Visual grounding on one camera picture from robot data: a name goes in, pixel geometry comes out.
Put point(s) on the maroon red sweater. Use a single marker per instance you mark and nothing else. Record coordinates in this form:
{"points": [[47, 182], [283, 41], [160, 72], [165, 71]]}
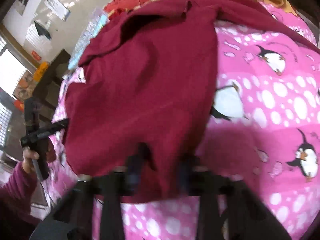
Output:
{"points": [[149, 85]]}

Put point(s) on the wall calendar poster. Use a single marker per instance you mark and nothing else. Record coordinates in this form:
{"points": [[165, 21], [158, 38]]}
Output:
{"points": [[61, 11]]}

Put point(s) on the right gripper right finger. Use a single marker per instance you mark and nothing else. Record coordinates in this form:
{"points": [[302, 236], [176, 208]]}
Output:
{"points": [[227, 209]]}

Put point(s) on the red wall sticker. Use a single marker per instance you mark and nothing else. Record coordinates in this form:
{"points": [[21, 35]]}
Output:
{"points": [[36, 56]]}

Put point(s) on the clear printed plastic bag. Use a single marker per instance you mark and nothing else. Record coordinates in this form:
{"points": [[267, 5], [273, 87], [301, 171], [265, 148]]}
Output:
{"points": [[96, 22]]}

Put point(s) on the red ruffled pillow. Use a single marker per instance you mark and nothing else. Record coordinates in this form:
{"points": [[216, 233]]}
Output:
{"points": [[123, 5]]}

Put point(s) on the yellow box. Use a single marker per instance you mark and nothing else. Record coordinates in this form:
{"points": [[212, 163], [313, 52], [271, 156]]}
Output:
{"points": [[40, 71]]}

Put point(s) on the person's left hand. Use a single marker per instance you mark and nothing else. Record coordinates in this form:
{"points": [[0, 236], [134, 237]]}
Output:
{"points": [[29, 156]]}

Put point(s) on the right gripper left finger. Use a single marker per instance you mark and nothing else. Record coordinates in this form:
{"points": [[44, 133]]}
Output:
{"points": [[72, 218]]}

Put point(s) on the pink penguin quilt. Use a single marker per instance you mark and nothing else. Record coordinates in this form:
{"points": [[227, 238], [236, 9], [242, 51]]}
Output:
{"points": [[263, 130]]}

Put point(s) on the dark hanging cloth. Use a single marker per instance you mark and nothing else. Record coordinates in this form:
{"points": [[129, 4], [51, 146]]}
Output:
{"points": [[42, 31]]}

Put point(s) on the dark wooden side table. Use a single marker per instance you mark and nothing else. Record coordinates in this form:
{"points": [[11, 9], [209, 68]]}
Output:
{"points": [[47, 89]]}

